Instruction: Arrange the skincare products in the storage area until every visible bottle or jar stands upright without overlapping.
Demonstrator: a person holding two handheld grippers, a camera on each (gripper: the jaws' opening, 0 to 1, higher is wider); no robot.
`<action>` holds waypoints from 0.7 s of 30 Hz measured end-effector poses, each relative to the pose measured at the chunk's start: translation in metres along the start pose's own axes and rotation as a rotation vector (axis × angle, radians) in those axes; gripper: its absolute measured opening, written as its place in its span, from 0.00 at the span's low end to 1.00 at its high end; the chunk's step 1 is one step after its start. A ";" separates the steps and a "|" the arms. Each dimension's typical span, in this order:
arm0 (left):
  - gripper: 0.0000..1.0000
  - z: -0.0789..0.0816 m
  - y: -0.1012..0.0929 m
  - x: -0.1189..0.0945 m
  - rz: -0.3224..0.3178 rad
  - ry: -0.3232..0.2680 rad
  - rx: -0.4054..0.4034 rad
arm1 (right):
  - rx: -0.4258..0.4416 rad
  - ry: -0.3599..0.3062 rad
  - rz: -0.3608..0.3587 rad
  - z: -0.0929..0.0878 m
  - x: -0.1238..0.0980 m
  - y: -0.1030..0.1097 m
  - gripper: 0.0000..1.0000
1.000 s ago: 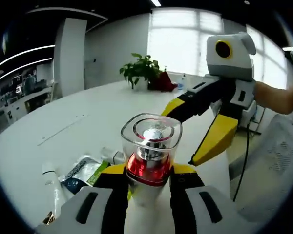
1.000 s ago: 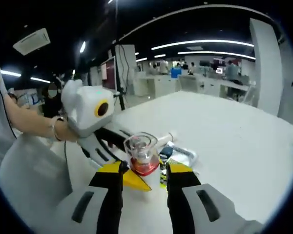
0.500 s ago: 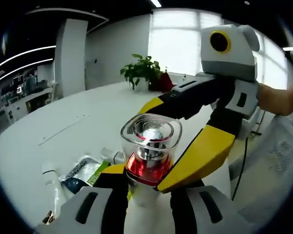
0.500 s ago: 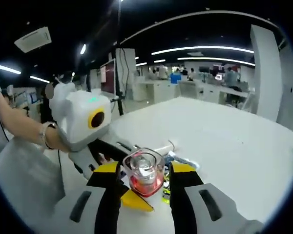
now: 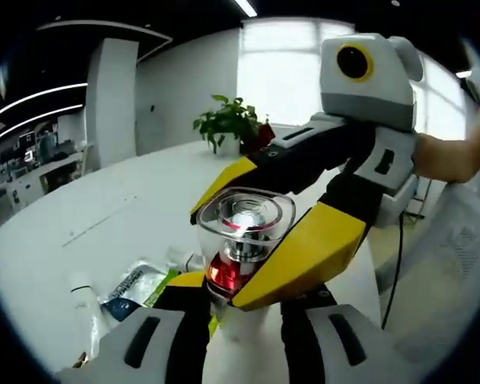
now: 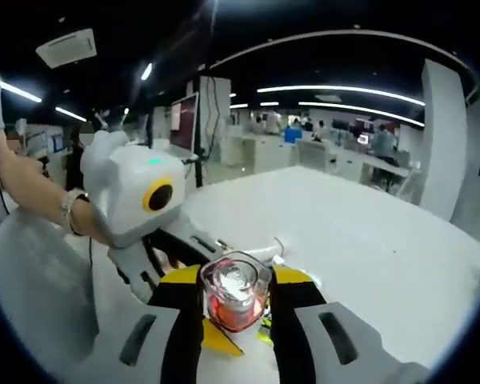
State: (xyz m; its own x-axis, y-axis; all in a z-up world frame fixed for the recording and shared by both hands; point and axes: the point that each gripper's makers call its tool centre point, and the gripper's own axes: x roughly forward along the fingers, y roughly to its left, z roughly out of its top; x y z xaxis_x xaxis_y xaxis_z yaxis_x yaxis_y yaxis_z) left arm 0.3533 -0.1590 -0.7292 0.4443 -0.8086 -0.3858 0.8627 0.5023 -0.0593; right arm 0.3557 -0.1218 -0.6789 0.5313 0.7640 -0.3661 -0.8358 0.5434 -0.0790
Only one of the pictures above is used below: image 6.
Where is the grey mesh office chair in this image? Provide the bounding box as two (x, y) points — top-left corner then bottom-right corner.
(0, 207), (105, 381)

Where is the red-collared skincare pump bottle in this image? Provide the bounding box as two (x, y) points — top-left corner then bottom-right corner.
(198, 250), (274, 334)

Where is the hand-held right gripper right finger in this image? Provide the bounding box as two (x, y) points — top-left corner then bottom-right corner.
(270, 266), (431, 384)

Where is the long ceiling light strip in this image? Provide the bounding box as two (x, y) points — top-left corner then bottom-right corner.
(257, 85), (426, 107)
(298, 102), (426, 128)

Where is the person's left hand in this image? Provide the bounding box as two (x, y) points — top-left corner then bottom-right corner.
(72, 195), (115, 246)

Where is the ceiling air conditioner panel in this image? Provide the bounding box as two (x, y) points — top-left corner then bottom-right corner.
(35, 27), (98, 68)

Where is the white office desk row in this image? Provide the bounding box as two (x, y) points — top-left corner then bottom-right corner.
(223, 131), (421, 193)

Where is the white square pillar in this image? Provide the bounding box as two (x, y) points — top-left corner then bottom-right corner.
(421, 58), (470, 223)

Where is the black monitor stand pole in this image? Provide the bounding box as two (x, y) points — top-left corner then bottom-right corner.
(192, 75), (207, 189)

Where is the white monitor stand tray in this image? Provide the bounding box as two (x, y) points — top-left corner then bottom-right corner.
(163, 142), (199, 161)

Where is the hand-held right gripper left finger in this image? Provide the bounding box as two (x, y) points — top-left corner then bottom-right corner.
(86, 266), (204, 384)

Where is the computer monitor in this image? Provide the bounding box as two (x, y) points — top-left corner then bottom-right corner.
(170, 92), (200, 156)

